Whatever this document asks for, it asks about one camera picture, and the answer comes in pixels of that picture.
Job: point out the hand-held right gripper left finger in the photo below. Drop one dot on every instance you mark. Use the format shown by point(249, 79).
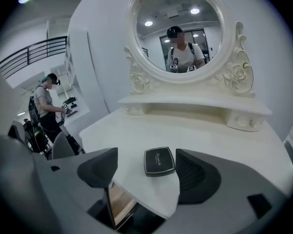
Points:
point(70, 186)

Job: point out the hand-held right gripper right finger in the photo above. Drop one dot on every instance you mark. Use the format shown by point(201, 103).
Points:
point(234, 191)

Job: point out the small black square box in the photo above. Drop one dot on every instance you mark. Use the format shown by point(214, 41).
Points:
point(158, 161)

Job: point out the white drawer front with knob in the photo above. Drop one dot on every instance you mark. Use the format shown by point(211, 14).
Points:
point(244, 122)
point(134, 109)

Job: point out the white ornate dressing table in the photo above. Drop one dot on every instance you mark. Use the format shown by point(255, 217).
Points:
point(185, 135)

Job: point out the grey chair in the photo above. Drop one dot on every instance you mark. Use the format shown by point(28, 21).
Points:
point(63, 147)

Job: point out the white cubby shelf unit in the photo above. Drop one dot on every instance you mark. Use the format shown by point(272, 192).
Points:
point(69, 64)

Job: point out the white oval framed mirror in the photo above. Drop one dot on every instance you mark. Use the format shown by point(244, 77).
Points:
point(146, 82)

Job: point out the black mezzanine railing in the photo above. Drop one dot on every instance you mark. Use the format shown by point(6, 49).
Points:
point(31, 52)

